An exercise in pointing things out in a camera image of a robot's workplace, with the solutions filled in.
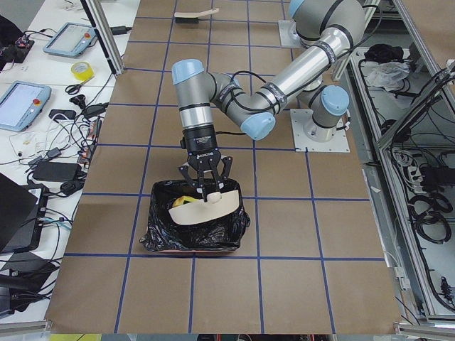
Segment teach pendant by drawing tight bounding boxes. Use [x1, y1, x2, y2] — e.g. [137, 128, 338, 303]
[43, 22, 96, 58]
[1, 81, 52, 132]

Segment black trash bag bin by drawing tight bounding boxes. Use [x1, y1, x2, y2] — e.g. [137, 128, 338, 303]
[139, 179, 250, 252]

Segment black power adapter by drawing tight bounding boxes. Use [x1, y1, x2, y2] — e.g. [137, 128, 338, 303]
[33, 162, 82, 182]

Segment upper teach pendant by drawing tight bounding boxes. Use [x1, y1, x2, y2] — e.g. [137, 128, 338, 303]
[43, 22, 96, 58]

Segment lower teach pendant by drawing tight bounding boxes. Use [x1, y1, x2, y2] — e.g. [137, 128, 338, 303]
[1, 81, 52, 132]

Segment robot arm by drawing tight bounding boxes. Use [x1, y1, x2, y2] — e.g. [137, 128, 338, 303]
[171, 0, 365, 200]

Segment black braided cable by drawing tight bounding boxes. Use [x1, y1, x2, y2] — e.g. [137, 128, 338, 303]
[213, 70, 285, 138]

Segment yellow tape roll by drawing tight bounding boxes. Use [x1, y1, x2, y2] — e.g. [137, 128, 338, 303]
[70, 61, 94, 81]

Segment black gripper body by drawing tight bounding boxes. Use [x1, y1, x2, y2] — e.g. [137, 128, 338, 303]
[178, 126, 232, 202]

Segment aluminium frame post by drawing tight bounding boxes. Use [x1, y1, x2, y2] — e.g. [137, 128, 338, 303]
[80, 0, 124, 75]

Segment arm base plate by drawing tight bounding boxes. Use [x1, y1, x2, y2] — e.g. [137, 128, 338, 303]
[278, 20, 301, 48]
[290, 109, 350, 153]

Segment pale curved squash slice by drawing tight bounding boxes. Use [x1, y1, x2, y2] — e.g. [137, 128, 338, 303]
[172, 195, 198, 208]

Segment beige plastic dustpan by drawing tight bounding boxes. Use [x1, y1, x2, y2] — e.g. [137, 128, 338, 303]
[168, 190, 240, 225]

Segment black scissors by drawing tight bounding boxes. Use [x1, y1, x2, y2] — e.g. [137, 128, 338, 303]
[65, 77, 92, 95]

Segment beige hand brush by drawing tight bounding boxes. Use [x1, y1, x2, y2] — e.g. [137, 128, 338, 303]
[173, 8, 220, 23]

